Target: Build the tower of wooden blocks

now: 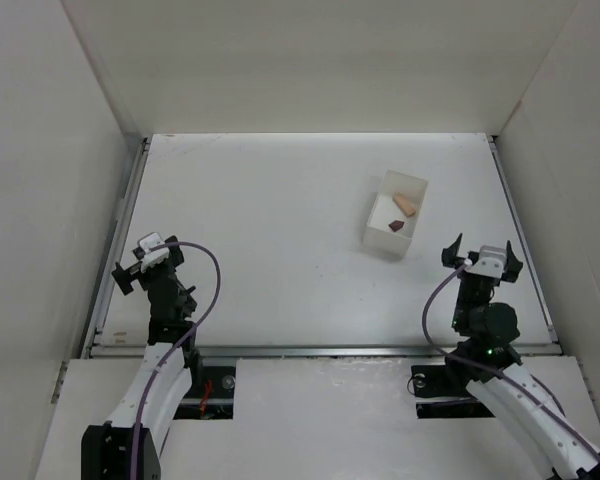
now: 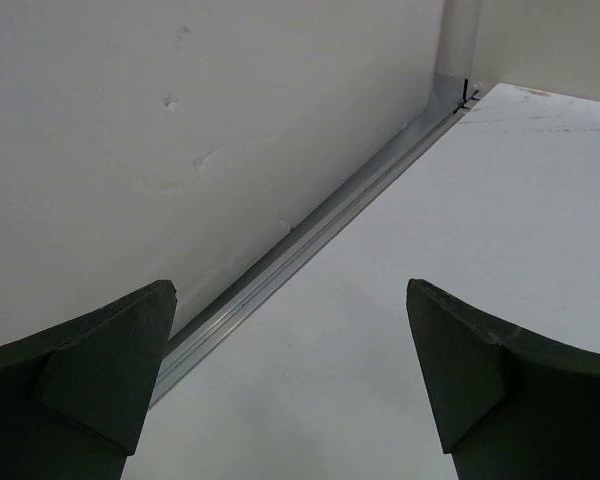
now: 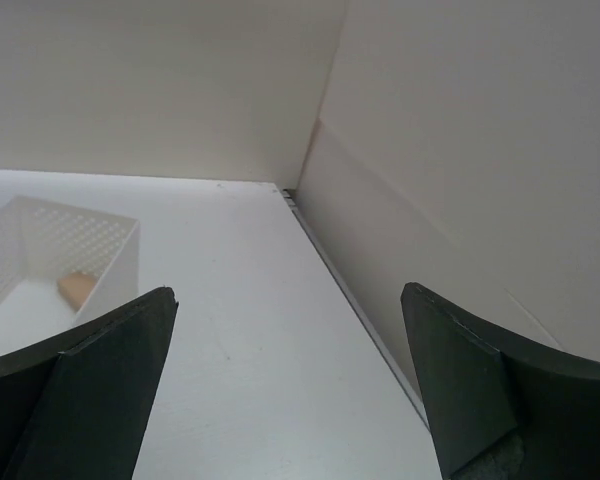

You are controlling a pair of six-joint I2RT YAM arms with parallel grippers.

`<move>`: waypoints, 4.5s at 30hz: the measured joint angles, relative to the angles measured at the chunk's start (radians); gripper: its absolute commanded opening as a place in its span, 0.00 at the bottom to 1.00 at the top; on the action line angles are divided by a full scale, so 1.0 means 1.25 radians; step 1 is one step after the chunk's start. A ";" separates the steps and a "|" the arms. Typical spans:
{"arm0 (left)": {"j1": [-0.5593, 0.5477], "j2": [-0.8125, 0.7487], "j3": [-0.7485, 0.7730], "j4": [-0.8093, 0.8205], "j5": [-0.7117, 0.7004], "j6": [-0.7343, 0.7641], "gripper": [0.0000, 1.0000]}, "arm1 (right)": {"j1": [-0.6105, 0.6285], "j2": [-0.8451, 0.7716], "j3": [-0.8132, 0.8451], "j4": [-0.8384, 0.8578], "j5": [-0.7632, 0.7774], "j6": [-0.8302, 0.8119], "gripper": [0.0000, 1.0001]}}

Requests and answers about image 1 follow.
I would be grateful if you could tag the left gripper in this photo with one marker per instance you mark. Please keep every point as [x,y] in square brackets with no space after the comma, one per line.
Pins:
[165,265]

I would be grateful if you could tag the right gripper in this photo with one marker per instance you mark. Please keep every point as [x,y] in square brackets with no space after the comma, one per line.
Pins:
[471,256]

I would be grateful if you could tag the light wood block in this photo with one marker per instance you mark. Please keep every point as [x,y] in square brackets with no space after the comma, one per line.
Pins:
[407,208]

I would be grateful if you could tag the white perforated box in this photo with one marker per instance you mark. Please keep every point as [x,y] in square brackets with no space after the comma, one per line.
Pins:
[377,235]

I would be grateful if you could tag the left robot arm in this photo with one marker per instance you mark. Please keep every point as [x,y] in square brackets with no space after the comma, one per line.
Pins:
[128,444]

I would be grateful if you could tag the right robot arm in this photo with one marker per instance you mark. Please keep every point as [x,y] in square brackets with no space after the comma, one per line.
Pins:
[488,367]

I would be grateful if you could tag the dark red wood block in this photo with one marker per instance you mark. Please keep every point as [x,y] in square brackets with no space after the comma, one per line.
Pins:
[396,225]

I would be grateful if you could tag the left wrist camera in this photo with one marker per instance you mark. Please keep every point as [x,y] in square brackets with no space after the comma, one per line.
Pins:
[150,251]

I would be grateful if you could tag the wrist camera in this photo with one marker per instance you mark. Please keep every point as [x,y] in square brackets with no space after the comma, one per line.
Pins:
[150,251]
[491,262]

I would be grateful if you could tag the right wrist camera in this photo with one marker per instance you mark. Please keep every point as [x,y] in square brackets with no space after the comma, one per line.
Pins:
[491,262]

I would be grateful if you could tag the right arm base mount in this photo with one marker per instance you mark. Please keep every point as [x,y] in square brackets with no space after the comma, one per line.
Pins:
[439,396]

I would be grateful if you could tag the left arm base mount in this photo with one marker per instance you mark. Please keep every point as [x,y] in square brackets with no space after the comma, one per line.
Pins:
[211,397]

